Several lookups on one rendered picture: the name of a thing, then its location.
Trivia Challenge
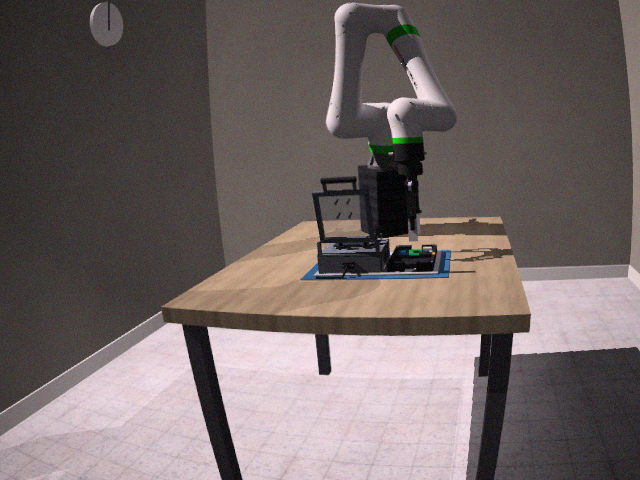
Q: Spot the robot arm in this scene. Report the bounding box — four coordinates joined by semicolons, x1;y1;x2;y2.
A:
326;3;457;170

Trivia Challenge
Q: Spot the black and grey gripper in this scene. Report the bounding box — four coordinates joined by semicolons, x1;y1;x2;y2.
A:
398;162;423;241

